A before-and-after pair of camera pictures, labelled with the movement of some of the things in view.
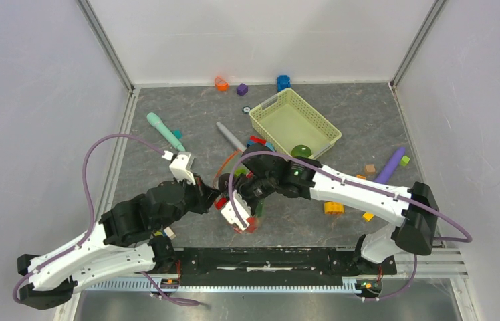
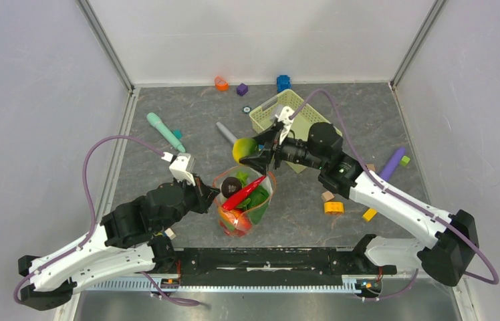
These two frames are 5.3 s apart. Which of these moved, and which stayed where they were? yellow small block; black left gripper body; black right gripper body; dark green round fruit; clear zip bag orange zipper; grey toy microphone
Moved: black right gripper body; dark green round fruit
Stayed: clear zip bag orange zipper; grey toy microphone; black left gripper body; yellow small block
